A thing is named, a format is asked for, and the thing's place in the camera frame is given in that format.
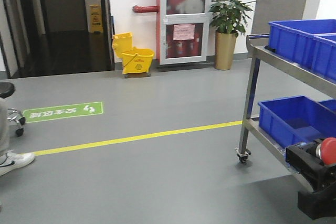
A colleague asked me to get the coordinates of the yellow wet floor sign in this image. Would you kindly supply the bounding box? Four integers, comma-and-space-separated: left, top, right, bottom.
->
90, 5, 103, 33

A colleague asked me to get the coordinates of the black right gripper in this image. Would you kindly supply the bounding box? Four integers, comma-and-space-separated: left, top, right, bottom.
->
285, 141, 335, 219

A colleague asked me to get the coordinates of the red mushroom push button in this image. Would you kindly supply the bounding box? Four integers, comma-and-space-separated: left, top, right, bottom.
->
316, 137, 335, 165

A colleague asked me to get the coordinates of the black rolling stool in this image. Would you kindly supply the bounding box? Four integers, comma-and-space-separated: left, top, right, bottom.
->
1, 81, 26, 137

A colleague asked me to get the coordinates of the blue bin cart lower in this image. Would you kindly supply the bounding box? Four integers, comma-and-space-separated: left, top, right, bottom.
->
258, 96, 335, 148

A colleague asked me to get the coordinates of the stainless steel cart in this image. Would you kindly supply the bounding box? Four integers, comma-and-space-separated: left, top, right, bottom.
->
235, 34, 336, 193

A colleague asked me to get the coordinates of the blue bin cart top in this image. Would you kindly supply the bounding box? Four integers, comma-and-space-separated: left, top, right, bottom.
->
267, 19, 335, 68

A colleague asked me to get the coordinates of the green floor sign sticker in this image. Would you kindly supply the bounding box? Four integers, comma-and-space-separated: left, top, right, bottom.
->
23, 101, 104, 123

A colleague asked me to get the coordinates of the red fire hose cabinet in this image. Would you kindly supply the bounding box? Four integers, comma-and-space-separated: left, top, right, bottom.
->
133, 0, 211, 65

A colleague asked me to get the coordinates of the white sneaker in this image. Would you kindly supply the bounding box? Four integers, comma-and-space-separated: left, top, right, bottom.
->
0, 151, 35, 176

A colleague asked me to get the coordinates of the blue bin cart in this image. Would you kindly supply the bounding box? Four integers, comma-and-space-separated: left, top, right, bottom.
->
258, 96, 335, 148
267, 19, 335, 68

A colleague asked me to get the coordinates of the potted plant gold pot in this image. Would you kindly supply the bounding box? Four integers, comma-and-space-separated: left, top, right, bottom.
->
208, 0, 257, 71

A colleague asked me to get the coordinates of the yellow mop bucket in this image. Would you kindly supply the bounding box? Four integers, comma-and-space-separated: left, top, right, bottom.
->
112, 32, 155, 78

